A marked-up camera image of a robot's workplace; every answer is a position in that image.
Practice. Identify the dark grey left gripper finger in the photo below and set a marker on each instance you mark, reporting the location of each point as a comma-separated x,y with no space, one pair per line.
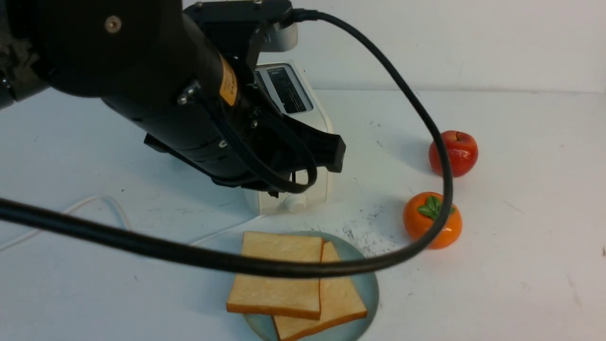
327,149

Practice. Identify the orange persimmon with green leaf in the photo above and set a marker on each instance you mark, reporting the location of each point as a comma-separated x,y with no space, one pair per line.
420,213

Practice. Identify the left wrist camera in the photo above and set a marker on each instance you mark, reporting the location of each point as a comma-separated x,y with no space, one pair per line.
242,29

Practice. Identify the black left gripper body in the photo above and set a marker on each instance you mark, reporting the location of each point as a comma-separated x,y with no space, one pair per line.
274,151

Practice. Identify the red apple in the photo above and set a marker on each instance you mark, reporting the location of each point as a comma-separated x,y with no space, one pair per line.
462,151

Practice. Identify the white toaster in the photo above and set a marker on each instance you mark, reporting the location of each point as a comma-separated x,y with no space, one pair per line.
288,87

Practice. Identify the toast slice slot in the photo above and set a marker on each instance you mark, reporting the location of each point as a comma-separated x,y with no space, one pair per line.
340,304
278,296

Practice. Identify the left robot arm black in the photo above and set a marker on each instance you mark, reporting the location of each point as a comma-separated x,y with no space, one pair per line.
184,75

